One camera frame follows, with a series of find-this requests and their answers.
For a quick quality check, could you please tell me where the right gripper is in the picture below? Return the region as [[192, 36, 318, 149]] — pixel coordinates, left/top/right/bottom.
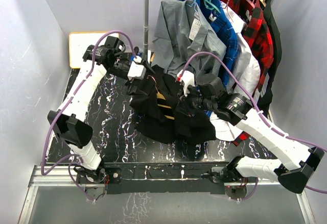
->
[[176, 84, 216, 117]]

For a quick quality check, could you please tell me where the yellow clothes hanger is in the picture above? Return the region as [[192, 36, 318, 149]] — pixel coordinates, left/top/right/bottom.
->
[[147, 75, 175, 120]]

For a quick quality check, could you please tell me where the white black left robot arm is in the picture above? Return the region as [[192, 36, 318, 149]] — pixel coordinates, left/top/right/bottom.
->
[[48, 34, 130, 183]]

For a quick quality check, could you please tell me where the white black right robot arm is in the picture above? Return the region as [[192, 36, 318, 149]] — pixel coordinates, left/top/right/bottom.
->
[[176, 71, 324, 194]]

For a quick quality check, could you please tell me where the white shirt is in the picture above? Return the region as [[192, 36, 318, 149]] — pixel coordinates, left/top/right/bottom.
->
[[210, 2, 261, 141]]

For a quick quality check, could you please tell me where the grey shirt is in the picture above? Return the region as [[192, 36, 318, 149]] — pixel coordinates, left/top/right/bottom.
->
[[152, 0, 227, 76]]

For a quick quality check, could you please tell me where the red black plaid shirt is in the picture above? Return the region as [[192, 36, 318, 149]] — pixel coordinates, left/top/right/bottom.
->
[[220, 0, 275, 147]]

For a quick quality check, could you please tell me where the blue plaid shirt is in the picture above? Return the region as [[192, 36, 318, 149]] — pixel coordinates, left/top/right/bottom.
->
[[180, 0, 238, 71]]

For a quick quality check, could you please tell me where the pink hanger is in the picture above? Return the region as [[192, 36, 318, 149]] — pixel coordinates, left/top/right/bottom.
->
[[221, 0, 241, 23]]

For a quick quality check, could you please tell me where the blue stapler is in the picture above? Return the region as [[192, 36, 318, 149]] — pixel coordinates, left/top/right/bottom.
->
[[131, 46, 142, 60]]

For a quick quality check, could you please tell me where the black hanging jacket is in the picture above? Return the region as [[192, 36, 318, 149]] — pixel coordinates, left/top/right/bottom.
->
[[235, 0, 283, 115]]

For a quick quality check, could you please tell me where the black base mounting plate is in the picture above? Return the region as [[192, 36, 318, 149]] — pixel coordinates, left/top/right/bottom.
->
[[76, 161, 259, 196]]

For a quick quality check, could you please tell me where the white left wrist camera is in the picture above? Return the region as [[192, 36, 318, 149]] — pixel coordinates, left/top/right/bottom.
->
[[127, 56, 146, 81]]

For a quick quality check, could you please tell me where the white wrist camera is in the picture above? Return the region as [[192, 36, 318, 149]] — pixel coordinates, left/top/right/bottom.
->
[[127, 56, 146, 81], [177, 70, 195, 97]]

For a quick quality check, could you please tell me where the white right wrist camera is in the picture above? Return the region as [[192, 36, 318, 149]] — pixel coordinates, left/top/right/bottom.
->
[[177, 70, 195, 97]]

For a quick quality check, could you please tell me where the whiteboard with yellow frame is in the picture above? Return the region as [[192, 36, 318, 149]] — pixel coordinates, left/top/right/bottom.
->
[[68, 31, 106, 69]]

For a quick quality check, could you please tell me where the aluminium frame rail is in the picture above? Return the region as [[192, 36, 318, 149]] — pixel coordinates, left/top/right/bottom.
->
[[19, 166, 315, 223]]

